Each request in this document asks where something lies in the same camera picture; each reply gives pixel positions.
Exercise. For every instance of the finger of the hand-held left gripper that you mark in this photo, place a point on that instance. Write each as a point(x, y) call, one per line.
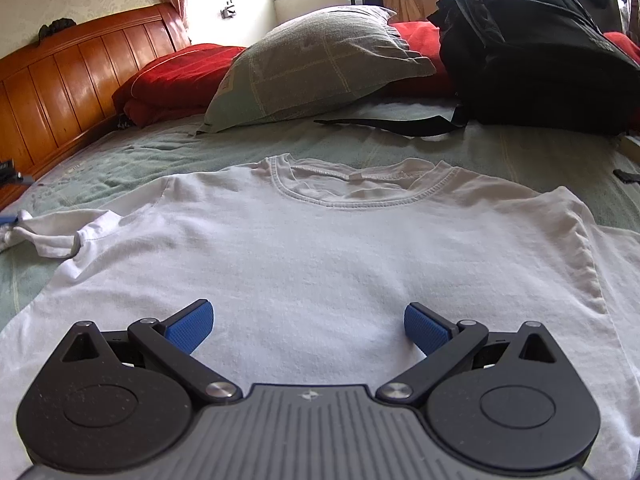
point(7, 170)
point(9, 220)

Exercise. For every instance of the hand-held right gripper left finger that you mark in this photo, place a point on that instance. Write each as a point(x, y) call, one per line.
point(192, 327)

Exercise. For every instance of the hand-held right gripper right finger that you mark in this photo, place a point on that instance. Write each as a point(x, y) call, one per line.
point(425, 327)

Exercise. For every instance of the white printed t-shirt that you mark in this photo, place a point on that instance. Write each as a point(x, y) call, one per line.
point(325, 260)

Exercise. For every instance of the wooden headboard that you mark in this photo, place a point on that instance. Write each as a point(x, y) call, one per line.
point(65, 90)

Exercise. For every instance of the small dark floral cloth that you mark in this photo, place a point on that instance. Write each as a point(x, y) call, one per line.
point(124, 122)

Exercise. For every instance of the red quilt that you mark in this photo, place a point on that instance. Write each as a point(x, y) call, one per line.
point(170, 80)

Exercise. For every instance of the paperback book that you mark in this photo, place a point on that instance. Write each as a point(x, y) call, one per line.
point(632, 150)

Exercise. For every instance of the black backpack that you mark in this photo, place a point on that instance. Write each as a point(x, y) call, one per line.
point(525, 60)

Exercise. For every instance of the grey-green checked pillow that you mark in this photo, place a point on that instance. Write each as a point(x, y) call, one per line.
point(310, 65)

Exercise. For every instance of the wall hook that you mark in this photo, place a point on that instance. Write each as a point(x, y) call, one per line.
point(227, 10)

